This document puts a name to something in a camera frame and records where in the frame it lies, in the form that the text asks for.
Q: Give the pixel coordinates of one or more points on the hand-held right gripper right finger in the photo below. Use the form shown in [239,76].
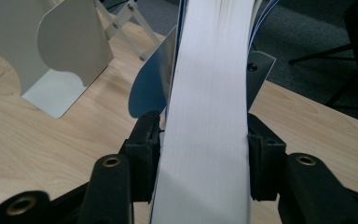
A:
[264,161]

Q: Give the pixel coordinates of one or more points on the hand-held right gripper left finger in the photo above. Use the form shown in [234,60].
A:
[144,155]

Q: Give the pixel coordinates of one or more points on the thick book with blue cover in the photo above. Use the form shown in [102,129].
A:
[205,124]

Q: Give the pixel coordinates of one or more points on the beige extendable metal book rack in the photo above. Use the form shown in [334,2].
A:
[74,46]

